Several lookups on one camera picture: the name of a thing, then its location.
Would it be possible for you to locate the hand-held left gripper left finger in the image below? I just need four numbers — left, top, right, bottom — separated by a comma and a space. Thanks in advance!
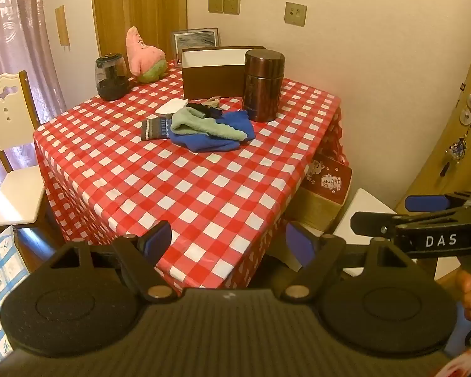
47, 221, 181, 303

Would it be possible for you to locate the white stool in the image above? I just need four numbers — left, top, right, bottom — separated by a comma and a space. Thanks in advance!
332, 188, 462, 283

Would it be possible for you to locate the green fleece cloth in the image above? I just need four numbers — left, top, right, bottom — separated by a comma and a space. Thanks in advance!
170, 107, 247, 142

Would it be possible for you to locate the small wooden wall plate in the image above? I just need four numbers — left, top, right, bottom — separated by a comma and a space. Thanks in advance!
55, 5, 70, 50

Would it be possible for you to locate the large beige wall socket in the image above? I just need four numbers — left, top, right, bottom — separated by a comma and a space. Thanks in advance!
284, 2, 307, 28

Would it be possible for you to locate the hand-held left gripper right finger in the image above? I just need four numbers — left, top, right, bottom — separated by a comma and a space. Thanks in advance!
279, 221, 420, 304

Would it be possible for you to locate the hanging tassel charm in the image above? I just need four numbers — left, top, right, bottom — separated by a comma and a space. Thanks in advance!
440, 123, 469, 177

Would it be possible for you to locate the sheer purple curtain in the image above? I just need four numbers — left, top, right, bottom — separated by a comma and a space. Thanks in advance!
0, 0, 67, 205

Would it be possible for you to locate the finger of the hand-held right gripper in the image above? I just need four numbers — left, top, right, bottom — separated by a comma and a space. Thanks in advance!
351, 209, 468, 240
405, 192, 471, 213

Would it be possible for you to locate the black cloth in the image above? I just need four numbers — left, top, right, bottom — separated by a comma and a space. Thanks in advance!
186, 103, 222, 119

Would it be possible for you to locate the red white checked tablecloth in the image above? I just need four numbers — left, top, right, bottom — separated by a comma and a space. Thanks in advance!
33, 59, 344, 295

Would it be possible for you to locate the blue checked cloth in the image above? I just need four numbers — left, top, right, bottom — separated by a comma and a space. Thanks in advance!
0, 226, 30, 362

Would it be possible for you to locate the brown cylindrical canister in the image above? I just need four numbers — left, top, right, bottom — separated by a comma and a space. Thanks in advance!
242, 48, 286, 122

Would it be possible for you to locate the brown cardboard carton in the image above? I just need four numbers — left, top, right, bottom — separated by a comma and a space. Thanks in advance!
283, 186, 350, 271

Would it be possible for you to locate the pink starfish plush toy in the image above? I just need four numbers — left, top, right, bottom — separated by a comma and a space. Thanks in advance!
126, 27, 167, 84

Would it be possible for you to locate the grey striped sock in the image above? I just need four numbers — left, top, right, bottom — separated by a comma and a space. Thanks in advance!
141, 113, 175, 141

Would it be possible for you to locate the brown wooden panel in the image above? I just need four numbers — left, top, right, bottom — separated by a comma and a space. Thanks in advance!
90, 0, 189, 63

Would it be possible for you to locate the brown cardboard box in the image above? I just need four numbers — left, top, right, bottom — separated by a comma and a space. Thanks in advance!
181, 46, 268, 101

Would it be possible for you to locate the blue fleece cloth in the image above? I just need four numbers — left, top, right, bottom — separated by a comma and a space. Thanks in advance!
169, 111, 256, 153

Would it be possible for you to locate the silver picture frame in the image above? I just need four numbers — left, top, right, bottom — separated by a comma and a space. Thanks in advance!
170, 27, 221, 67

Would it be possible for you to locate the glass jar with dark lid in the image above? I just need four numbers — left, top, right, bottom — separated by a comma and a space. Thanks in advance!
95, 53, 131, 101

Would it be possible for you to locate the red printed bag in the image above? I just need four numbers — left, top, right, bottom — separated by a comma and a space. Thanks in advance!
304, 155, 353, 205

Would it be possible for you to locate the white wooden chair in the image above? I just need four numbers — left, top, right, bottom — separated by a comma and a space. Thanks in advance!
0, 71, 48, 228

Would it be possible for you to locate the wooden door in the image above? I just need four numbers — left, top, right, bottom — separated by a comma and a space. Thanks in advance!
392, 59, 471, 221

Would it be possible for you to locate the red white printed cloth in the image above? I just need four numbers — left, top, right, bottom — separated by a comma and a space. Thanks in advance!
440, 347, 471, 377

